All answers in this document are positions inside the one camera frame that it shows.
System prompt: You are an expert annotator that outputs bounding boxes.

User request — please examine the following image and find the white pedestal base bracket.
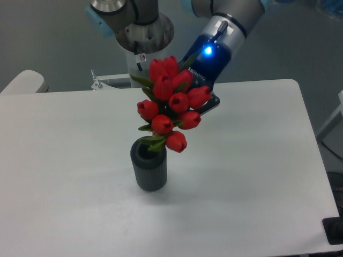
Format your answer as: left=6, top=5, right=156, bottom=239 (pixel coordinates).
left=91, top=70, right=141, bottom=90

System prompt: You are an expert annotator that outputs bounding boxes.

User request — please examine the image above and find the black cable on pedestal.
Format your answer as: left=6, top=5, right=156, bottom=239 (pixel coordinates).
left=133, top=40, right=144, bottom=72

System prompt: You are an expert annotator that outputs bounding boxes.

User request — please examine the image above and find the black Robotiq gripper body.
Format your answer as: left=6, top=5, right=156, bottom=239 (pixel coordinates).
left=181, top=34, right=232, bottom=90

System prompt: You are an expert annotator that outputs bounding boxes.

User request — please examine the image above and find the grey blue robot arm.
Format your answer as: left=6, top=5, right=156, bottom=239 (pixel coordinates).
left=85, top=1, right=271, bottom=90

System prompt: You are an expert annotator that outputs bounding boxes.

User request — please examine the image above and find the white furniture frame right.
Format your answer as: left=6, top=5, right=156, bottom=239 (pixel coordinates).
left=316, top=90, right=343, bottom=161

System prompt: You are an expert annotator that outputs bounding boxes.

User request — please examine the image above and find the dark grey ribbed vase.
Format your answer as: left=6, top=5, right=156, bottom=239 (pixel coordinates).
left=130, top=139, right=167, bottom=192

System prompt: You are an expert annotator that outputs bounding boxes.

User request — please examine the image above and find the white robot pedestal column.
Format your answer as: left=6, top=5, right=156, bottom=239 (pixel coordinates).
left=115, top=13, right=174, bottom=77

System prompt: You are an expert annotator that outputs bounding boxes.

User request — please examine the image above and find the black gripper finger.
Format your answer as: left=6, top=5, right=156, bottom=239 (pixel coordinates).
left=190, top=92, right=220, bottom=116

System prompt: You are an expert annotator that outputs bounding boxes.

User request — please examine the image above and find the white chair armrest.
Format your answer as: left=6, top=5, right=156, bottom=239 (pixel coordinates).
left=1, top=70, right=49, bottom=96

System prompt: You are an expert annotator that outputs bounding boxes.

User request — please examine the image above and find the red tulip flower bouquet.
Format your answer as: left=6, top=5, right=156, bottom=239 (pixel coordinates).
left=131, top=56, right=212, bottom=153

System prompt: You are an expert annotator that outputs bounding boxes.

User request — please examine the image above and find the black table clamp mount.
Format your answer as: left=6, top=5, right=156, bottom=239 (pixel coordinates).
left=322, top=217, right=342, bottom=245

